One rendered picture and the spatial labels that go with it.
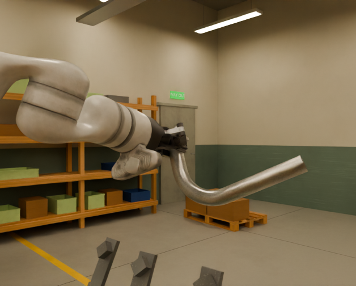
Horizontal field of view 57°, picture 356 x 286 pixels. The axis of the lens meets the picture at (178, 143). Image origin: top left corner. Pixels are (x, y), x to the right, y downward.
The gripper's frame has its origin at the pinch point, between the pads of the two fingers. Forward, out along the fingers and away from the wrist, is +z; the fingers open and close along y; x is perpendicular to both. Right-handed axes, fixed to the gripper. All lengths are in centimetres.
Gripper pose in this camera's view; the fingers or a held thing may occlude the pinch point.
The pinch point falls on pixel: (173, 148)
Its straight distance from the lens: 68.3
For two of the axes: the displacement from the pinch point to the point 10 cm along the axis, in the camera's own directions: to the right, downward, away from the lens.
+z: 4.7, 2.1, 8.6
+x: 2.1, 9.2, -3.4
